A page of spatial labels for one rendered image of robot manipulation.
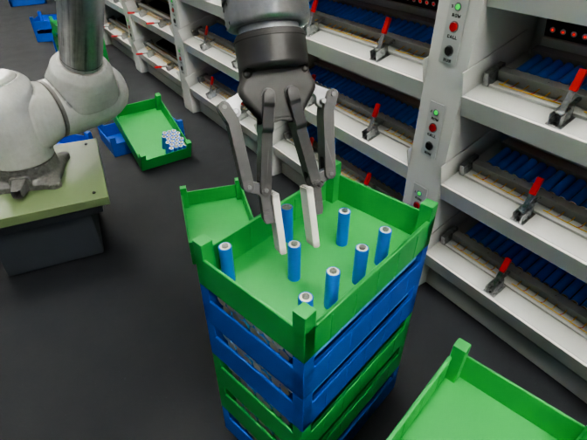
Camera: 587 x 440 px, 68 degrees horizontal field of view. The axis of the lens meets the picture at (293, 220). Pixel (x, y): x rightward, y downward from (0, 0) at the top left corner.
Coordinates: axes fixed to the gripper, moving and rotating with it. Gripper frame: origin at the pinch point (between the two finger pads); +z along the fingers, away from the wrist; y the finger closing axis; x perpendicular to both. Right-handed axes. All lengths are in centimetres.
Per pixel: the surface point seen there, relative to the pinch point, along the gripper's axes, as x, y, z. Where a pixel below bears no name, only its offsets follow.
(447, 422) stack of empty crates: -0.2, -18.7, 33.3
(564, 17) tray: -10, -49, -21
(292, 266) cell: -8.6, -1.2, 8.5
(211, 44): -142, -12, -44
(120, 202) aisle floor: -110, 31, 9
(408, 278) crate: -11.0, -20.0, 15.3
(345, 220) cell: -12.1, -11.0, 4.4
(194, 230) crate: -89, 9, 18
